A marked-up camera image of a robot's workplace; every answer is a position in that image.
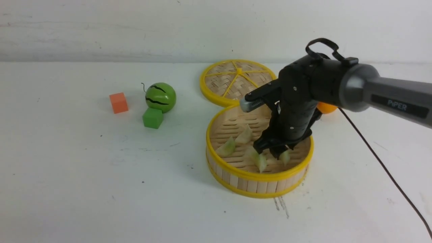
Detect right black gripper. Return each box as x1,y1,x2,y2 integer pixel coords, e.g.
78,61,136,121
253,99,321,160

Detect pale green dumpling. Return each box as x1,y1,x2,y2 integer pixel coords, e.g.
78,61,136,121
279,150,291,166
248,147,268,173

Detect greenish dumpling bottom edge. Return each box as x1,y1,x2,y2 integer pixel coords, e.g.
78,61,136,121
215,136,236,157

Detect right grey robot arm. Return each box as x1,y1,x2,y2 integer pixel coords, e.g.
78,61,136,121
244,55,432,159

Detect bamboo steamer tray yellow rim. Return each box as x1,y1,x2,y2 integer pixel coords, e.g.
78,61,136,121
206,106,314,198

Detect woven bamboo steamer lid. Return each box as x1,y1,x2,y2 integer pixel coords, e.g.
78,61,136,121
199,59,276,107

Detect orange toy pear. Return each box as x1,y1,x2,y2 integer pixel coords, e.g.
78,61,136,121
317,102,338,114

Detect green cube block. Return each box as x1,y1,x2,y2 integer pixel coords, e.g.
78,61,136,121
142,108,163,129

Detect green toy watermelon ball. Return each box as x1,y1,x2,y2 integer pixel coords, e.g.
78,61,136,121
142,82,177,113

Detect orange cube block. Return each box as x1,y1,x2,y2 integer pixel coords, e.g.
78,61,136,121
109,92,129,114

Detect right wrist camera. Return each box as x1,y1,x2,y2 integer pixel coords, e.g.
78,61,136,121
239,79,282,113

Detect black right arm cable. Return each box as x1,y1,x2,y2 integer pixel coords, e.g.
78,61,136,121
305,38,432,240

